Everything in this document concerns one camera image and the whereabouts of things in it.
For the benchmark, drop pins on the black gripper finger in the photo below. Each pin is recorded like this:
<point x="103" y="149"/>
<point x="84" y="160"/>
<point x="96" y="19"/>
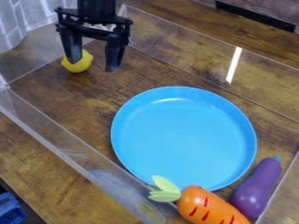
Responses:
<point x="71" y="41"/>
<point x="115" y="48"/>

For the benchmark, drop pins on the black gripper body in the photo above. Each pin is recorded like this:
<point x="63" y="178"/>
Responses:
<point x="92" y="20"/>

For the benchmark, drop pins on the yellow toy lemon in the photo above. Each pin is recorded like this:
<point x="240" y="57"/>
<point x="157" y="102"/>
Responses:
<point x="81" y="65"/>

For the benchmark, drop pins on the blue round tray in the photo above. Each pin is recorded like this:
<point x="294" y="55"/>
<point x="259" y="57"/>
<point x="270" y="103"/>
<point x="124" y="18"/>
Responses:
<point x="186" y="134"/>

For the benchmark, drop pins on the white curtain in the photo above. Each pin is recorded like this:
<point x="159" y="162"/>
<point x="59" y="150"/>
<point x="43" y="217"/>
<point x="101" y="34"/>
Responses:
<point x="24" y="15"/>

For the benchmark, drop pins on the orange toy carrot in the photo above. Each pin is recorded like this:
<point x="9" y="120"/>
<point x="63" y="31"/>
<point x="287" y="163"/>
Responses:
<point x="198" y="205"/>

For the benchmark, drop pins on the blue object at corner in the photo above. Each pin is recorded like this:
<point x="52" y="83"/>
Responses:
<point x="11" y="211"/>

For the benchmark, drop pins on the purple toy eggplant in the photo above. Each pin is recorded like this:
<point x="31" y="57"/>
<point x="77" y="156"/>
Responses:
<point x="252" y="194"/>

